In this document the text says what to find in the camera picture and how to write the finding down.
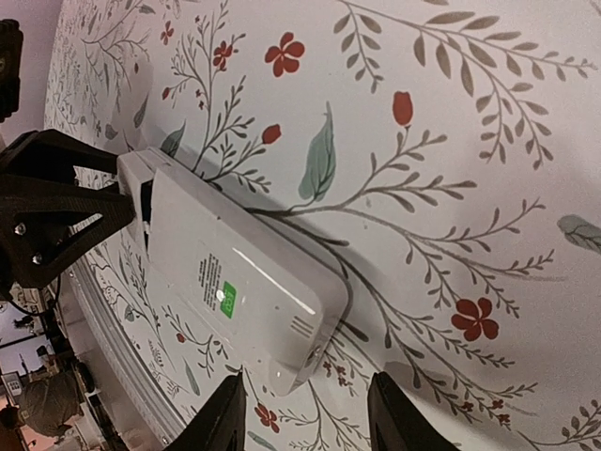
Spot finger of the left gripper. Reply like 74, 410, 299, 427
1, 182, 135, 288
1, 129, 117, 177

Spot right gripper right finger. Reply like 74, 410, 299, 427
367, 371, 458, 451

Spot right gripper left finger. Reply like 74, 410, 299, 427
164, 373, 246, 451

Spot white remote control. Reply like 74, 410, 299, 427
116, 148, 350, 397

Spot floral table mat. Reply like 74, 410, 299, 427
45, 1, 600, 450

